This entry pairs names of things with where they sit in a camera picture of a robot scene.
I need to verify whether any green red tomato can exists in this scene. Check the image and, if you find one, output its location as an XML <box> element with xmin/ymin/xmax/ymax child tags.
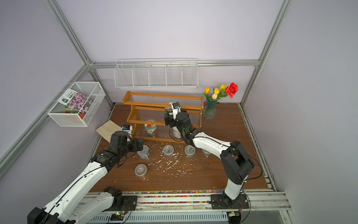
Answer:
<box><xmin>165</xmin><ymin>107</ymin><xmax>173</xmax><ymax>116</ymax></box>

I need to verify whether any silver green tin can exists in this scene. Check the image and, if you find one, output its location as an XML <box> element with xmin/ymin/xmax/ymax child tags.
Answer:
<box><xmin>137</xmin><ymin>145</ymin><xmax>150</xmax><ymax>160</ymax></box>

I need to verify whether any white tin can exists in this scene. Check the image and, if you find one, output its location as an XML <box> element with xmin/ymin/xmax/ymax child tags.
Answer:
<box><xmin>172</xmin><ymin>127</ymin><xmax>181</xmax><ymax>139</ymax></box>

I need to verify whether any tomato lid round tin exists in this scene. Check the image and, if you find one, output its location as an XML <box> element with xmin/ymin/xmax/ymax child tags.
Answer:
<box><xmin>145</xmin><ymin>124</ymin><xmax>158</xmax><ymax>137</ymax></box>

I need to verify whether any red seed plastic jar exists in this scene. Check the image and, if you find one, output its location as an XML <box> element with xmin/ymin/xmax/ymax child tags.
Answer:
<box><xmin>135</xmin><ymin>164</ymin><xmax>148</xmax><ymax>178</ymax></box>

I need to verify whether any purple seed plastic jar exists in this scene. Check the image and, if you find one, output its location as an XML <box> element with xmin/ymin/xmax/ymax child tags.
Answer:
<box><xmin>163</xmin><ymin>145</ymin><xmax>174</xmax><ymax>156</ymax></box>

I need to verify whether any green seed plastic jar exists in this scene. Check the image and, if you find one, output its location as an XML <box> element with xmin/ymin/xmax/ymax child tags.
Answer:
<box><xmin>185</xmin><ymin>145</ymin><xmax>196</xmax><ymax>158</ymax></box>

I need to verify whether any dark seed plastic jar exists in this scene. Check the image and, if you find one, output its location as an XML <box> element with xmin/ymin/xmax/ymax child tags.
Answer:
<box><xmin>202</xmin><ymin>149</ymin><xmax>211</xmax><ymax>157</ymax></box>

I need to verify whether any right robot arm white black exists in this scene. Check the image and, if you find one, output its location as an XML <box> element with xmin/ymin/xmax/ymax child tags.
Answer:
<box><xmin>165</xmin><ymin>112</ymin><xmax>255</xmax><ymax>202</ymax></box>

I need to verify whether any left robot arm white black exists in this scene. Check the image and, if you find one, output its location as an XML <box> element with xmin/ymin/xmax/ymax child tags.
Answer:
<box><xmin>27</xmin><ymin>131</ymin><xmax>144</xmax><ymax>224</ymax></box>

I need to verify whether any wooden three-tier shelf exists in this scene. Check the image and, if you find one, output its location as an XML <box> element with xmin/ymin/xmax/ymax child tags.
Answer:
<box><xmin>122</xmin><ymin>91</ymin><xmax>205</xmax><ymax>145</ymax></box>

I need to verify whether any purple flower seed packet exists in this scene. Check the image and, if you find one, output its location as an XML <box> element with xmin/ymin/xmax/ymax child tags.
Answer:
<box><xmin>57</xmin><ymin>89</ymin><xmax>93</xmax><ymax>114</ymax></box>

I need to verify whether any cream work glove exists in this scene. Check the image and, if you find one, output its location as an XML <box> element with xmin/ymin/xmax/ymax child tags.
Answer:
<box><xmin>96</xmin><ymin>120</ymin><xmax>122</xmax><ymax>143</ymax></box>

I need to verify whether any glass vase with flowers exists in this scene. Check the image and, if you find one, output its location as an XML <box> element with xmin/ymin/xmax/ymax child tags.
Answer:
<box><xmin>203</xmin><ymin>83</ymin><xmax>238</xmax><ymax>119</ymax></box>

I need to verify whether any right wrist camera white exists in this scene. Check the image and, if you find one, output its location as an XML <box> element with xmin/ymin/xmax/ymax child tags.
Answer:
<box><xmin>172</xmin><ymin>102</ymin><xmax>181</xmax><ymax>119</ymax></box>

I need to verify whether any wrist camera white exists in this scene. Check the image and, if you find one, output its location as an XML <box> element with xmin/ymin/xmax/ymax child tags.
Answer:
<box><xmin>122</xmin><ymin>124</ymin><xmax>133</xmax><ymax>136</ymax></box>
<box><xmin>172</xmin><ymin>102</ymin><xmax>181</xmax><ymax>119</ymax></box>

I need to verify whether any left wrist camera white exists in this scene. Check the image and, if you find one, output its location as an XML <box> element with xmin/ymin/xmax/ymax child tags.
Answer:
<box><xmin>122</xmin><ymin>124</ymin><xmax>133</xmax><ymax>136</ymax></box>

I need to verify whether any white wire wall basket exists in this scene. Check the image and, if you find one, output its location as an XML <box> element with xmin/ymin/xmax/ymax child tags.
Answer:
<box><xmin>114</xmin><ymin>58</ymin><xmax>199</xmax><ymax>89</ymax></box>

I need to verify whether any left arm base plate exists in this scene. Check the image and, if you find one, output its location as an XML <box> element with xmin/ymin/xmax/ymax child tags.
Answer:
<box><xmin>106</xmin><ymin>195</ymin><xmax>138</xmax><ymax>211</ymax></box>

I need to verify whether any white wire side basket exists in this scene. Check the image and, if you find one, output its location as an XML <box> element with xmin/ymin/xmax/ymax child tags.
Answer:
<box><xmin>48</xmin><ymin>82</ymin><xmax>105</xmax><ymax>127</ymax></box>

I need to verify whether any aluminium rail frame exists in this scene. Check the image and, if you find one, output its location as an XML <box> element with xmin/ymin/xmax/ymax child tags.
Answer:
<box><xmin>78</xmin><ymin>190</ymin><xmax>291</xmax><ymax>212</ymax></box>

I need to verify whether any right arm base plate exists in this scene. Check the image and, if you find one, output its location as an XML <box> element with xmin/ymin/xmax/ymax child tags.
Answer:
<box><xmin>209</xmin><ymin>194</ymin><xmax>249</xmax><ymax>210</ymax></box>

